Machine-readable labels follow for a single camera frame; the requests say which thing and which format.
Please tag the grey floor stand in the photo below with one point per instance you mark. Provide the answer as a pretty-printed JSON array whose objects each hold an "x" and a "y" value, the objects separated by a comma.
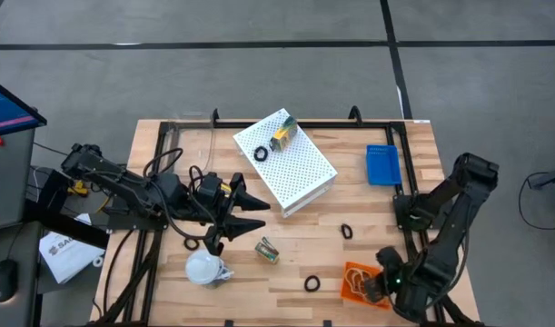
[{"x": 552, "y": 178}]

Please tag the black metal table frame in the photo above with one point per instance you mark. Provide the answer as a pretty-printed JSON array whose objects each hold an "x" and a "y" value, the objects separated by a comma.
[{"x": 349, "y": 124}]

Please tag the orange plastic basket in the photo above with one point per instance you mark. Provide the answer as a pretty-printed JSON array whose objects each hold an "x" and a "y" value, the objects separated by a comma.
[{"x": 349, "y": 297}]

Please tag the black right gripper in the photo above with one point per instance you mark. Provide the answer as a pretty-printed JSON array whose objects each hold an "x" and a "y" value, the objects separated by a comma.
[{"x": 388, "y": 261}]

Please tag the blue screen monitor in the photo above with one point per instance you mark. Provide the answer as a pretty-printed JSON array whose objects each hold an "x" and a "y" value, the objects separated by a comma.
[{"x": 6, "y": 106}]

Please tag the black computer mouse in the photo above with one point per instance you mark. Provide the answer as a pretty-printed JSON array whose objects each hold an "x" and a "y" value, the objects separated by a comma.
[{"x": 3, "y": 280}]

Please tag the black equipment box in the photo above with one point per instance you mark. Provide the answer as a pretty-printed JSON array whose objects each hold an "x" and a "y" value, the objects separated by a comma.
[{"x": 50, "y": 186}]

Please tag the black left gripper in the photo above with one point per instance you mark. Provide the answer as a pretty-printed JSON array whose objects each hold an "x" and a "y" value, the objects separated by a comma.
[{"x": 211, "y": 200}]

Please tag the white perforated shelf riser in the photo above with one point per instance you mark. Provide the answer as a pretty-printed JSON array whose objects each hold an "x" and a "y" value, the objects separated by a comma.
[{"x": 290, "y": 172}]

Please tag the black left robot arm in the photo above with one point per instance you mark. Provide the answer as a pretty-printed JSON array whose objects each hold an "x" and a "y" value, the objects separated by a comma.
[{"x": 122, "y": 181}]

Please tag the grey cabinet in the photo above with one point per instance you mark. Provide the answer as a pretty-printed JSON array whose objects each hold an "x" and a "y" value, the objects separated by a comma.
[{"x": 9, "y": 177}]

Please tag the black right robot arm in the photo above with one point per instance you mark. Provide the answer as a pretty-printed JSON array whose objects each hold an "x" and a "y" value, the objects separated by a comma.
[{"x": 445, "y": 245}]

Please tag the white printed booklet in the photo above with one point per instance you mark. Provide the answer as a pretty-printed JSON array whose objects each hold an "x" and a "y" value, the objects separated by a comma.
[{"x": 68, "y": 259}]

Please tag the blue plastic basket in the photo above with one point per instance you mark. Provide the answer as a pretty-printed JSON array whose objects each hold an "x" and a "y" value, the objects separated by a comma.
[{"x": 383, "y": 164}]

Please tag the clear plastic bin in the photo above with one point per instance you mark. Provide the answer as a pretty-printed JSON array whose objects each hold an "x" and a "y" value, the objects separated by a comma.
[{"x": 191, "y": 136}]

